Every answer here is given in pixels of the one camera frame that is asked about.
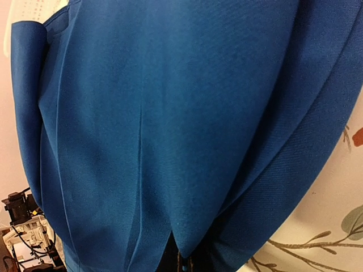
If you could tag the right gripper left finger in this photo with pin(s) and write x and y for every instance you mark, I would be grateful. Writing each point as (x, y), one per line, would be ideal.
(170, 261)

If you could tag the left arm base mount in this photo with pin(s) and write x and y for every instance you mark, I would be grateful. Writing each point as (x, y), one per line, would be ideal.
(20, 206)

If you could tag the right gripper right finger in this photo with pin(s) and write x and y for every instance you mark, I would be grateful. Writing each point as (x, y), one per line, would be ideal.
(207, 256)

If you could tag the white plastic laundry basket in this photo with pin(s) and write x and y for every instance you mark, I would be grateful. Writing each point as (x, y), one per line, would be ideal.
(29, 10)

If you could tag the bright blue garment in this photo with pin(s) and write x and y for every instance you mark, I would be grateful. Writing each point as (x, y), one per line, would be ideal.
(138, 120)

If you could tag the floral patterned table mat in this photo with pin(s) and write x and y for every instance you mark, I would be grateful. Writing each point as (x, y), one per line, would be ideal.
(324, 233)

